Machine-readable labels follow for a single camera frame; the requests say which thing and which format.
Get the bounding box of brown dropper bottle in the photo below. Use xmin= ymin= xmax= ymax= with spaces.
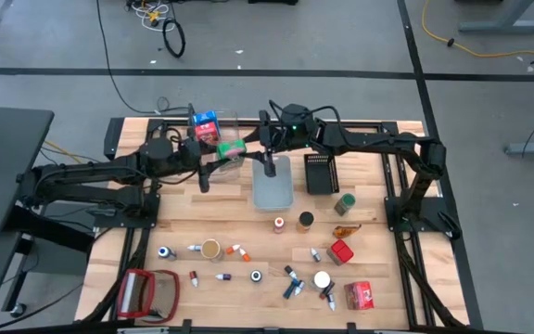
xmin=318 ymin=281 xmax=337 ymax=301

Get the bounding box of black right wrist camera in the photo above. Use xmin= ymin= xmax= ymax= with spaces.
xmin=279 ymin=103 xmax=313 ymax=126

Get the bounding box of black desk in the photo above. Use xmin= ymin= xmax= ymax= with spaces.
xmin=0 ymin=104 xmax=56 ymax=238

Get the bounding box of clear plastic bin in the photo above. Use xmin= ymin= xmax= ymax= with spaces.
xmin=186 ymin=108 xmax=246 ymax=185

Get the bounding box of white-lid spice jar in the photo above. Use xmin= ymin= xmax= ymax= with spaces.
xmin=312 ymin=271 xmax=332 ymax=291

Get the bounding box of tan-lid spice jar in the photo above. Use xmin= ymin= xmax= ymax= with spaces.
xmin=200 ymin=238 xmax=225 ymax=263

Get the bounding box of long black floor cable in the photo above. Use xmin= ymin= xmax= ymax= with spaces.
xmin=95 ymin=0 xmax=194 ymax=116

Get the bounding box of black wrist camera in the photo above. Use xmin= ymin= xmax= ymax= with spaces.
xmin=139 ymin=136 xmax=175 ymax=169
xmin=279 ymin=103 xmax=313 ymax=126

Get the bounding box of coiled black cable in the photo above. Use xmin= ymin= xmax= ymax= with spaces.
xmin=161 ymin=17 xmax=187 ymax=59

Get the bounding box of black desk leg frame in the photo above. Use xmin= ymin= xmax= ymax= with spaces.
xmin=0 ymin=203 xmax=96 ymax=321

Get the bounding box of red Froot Loops box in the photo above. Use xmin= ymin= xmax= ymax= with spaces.
xmin=194 ymin=121 xmax=223 ymax=147
xmin=343 ymin=280 xmax=375 ymax=311

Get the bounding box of green-lid spice jar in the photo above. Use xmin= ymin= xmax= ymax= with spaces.
xmin=333 ymin=192 xmax=357 ymax=218

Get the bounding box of teal dropper bottle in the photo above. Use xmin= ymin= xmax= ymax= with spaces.
xmin=282 ymin=279 xmax=299 ymax=300

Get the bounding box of red-framed box grater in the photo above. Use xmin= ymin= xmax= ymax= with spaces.
xmin=116 ymin=267 xmax=181 ymax=325

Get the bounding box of white and yellow cable bundle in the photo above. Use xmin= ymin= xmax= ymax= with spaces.
xmin=125 ymin=0 xmax=178 ymax=33

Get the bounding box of yellow extension cable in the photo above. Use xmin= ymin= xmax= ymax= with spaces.
xmin=421 ymin=0 xmax=534 ymax=59

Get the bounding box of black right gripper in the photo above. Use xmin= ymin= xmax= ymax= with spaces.
xmin=258 ymin=109 xmax=317 ymax=179

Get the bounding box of green Apple Jacks box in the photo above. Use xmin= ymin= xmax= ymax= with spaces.
xmin=214 ymin=137 xmax=248 ymax=162

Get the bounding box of black mesh basket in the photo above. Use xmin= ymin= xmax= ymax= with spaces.
xmin=303 ymin=152 xmax=341 ymax=196

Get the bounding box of light grey plastic bin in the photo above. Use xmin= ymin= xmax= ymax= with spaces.
xmin=251 ymin=154 xmax=295 ymax=213

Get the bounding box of red-capped spice jar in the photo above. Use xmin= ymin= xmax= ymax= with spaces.
xmin=325 ymin=238 xmax=355 ymax=266

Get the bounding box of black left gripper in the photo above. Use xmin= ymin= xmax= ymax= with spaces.
xmin=177 ymin=138 xmax=227 ymax=195

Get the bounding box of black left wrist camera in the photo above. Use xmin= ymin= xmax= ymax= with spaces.
xmin=139 ymin=136 xmax=175 ymax=169

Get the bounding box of black-lid orange spice jar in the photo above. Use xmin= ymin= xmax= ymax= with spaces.
xmin=295 ymin=211 xmax=315 ymax=234

